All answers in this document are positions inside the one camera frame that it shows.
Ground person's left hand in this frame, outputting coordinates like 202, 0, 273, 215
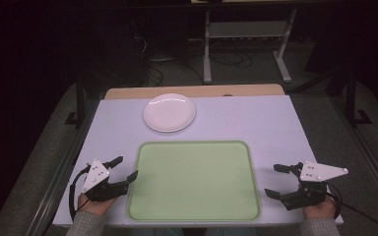
77, 193, 118, 217

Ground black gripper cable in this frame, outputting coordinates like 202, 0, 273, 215
68, 163, 94, 221
325, 182, 378, 236

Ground wooden table board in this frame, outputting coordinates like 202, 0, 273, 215
104, 83, 285, 100

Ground black floor cables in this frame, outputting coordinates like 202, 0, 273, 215
133, 34, 254, 87

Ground green rectangular tray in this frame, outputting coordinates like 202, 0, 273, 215
126, 140, 262, 222

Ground white metal desk frame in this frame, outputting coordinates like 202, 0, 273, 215
202, 8, 299, 85

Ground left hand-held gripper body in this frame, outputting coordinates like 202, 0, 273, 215
81, 158, 130, 203

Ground person's right hand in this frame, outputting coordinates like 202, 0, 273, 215
302, 196, 338, 220

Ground black metal stand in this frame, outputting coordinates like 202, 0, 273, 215
344, 70, 374, 129

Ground white round plate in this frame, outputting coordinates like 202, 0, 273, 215
143, 92, 197, 134

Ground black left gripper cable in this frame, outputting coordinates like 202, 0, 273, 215
68, 163, 94, 221

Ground aluminium frame rail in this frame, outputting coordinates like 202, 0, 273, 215
329, 96, 378, 210
25, 97, 100, 236

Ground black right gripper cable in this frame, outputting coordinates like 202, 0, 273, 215
325, 182, 378, 236

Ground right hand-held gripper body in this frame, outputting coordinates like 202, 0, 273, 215
279, 160, 349, 211

